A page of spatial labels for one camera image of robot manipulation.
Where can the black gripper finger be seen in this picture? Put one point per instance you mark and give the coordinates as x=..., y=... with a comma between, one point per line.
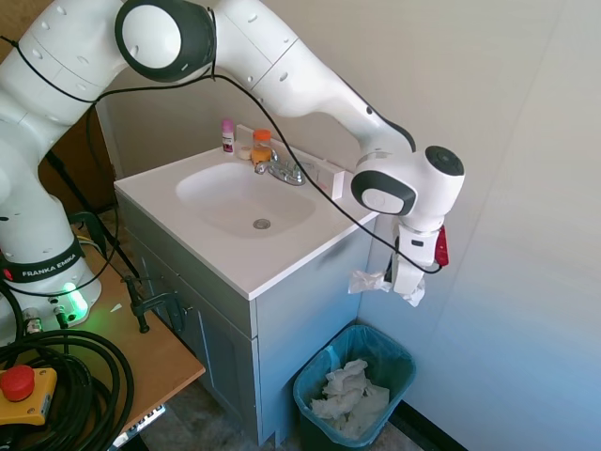
x=389, y=276

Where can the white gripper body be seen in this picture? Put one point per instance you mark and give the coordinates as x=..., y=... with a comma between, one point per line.
x=407, y=277

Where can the white tissue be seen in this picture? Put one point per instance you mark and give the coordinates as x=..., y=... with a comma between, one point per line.
x=366, y=282

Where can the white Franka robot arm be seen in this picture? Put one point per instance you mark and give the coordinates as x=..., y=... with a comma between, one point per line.
x=305, y=75

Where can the teal trash bin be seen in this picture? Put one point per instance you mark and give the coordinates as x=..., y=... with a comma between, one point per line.
x=394, y=362

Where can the white sink countertop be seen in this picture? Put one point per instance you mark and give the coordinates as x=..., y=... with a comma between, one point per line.
x=291, y=253

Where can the grey vanity cabinet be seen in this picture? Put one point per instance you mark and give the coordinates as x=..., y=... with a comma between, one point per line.
x=305, y=338

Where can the long white cardboard box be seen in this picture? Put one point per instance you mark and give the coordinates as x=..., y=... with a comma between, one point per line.
x=334, y=184

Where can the pile of used tissues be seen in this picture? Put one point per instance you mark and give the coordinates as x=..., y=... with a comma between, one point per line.
x=349, y=399

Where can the metal sink drain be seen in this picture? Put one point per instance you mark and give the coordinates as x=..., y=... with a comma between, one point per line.
x=262, y=223

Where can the chrome faucet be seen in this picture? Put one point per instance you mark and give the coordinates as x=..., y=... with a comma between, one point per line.
x=282, y=173

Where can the orange pill bottle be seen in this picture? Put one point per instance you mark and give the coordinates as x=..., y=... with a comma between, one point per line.
x=261, y=150

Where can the small round white jar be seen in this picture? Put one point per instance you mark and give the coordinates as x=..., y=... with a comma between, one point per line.
x=244, y=153

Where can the small pink capped bottle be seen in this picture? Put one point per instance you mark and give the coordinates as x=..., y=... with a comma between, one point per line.
x=228, y=137

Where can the black metal clamp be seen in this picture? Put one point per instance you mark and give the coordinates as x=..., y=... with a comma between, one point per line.
x=157, y=303

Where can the wooden table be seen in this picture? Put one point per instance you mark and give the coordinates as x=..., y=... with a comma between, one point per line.
x=159, y=362

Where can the white paper scrap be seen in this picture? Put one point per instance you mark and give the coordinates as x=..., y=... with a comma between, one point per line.
x=115, y=307

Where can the brown wooden door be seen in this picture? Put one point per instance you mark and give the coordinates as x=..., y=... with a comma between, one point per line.
x=89, y=164

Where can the yellow emergency stop box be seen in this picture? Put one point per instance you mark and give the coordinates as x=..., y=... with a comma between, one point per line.
x=28, y=399

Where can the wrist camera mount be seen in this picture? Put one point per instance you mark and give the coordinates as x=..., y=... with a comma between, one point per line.
x=441, y=246

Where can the metal table frame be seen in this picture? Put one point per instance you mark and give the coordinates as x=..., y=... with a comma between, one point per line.
x=141, y=420

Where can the white door frame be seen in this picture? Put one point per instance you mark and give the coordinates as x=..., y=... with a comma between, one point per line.
x=110, y=141

